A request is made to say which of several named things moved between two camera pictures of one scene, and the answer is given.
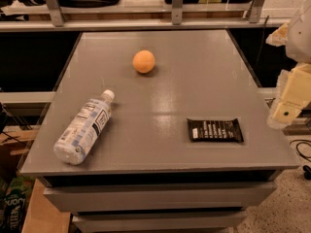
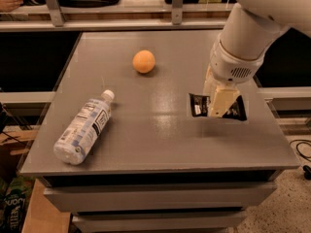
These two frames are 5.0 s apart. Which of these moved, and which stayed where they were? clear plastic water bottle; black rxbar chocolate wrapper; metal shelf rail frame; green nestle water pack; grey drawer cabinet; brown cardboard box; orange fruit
Moved: black rxbar chocolate wrapper
Stayed: brown cardboard box; orange fruit; green nestle water pack; clear plastic water bottle; metal shelf rail frame; grey drawer cabinet
